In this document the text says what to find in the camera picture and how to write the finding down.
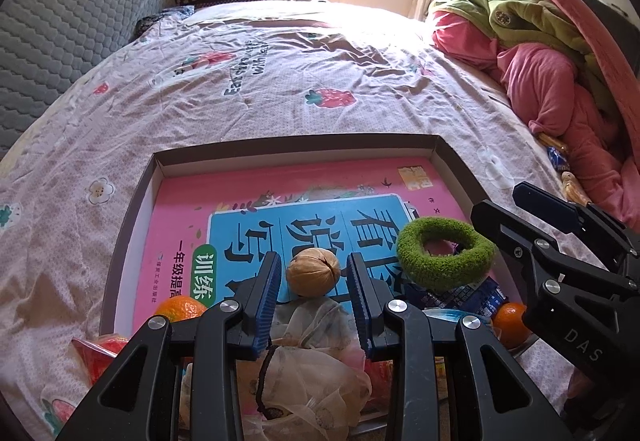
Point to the shallow dark cardboard box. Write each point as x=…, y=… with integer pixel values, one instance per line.
x=130, y=221

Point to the red toy egg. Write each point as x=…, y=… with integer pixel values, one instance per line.
x=100, y=356

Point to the large pink cushion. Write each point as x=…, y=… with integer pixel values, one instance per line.
x=590, y=31

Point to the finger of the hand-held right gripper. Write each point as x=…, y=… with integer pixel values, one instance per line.
x=550, y=203
x=505, y=231

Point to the black television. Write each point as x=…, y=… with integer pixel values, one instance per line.
x=607, y=11

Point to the dark patterned cloth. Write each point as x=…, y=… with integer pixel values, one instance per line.
x=170, y=17

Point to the pink quilt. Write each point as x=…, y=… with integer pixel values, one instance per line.
x=540, y=86

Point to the grey quilted headboard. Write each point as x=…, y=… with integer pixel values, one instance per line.
x=65, y=21

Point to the walnut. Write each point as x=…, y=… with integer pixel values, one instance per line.
x=312, y=271

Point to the blue and orange toy egg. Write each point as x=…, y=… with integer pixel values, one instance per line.
x=380, y=373

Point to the yellow snack packet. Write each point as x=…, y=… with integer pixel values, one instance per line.
x=575, y=188

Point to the pink strawberry print bed sheet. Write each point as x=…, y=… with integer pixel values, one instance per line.
x=250, y=86

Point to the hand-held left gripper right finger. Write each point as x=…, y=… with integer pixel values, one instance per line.
x=362, y=311

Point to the green blanket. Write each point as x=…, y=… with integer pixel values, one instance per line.
x=530, y=21

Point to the green fuzzy hair scrunchie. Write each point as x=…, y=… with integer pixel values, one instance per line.
x=415, y=261

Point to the blue snack packet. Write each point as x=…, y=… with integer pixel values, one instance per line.
x=558, y=158

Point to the pink and blue book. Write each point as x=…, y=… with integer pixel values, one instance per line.
x=190, y=211

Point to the orange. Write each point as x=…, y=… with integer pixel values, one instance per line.
x=182, y=308
x=510, y=323

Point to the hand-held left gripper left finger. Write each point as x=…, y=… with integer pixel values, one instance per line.
x=265, y=311

